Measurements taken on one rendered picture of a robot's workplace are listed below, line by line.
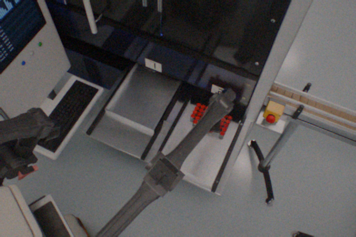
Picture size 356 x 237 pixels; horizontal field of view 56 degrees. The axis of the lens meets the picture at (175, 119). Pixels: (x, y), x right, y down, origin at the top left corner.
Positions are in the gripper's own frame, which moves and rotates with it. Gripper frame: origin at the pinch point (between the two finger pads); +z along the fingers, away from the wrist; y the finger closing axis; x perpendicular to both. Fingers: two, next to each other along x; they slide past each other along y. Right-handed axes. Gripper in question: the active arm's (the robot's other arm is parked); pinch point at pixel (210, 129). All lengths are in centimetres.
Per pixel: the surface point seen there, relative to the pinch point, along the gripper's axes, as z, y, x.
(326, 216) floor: 100, 0, -90
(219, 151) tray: 11.0, -4.8, -6.2
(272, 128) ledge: 11.6, 12.1, -29.4
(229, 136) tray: 11.2, 3.6, -9.6
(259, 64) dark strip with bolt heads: -28.1, 16.3, -13.5
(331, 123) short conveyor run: 7, 17, -55
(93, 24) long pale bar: -24, 27, 56
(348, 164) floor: 100, 42, -107
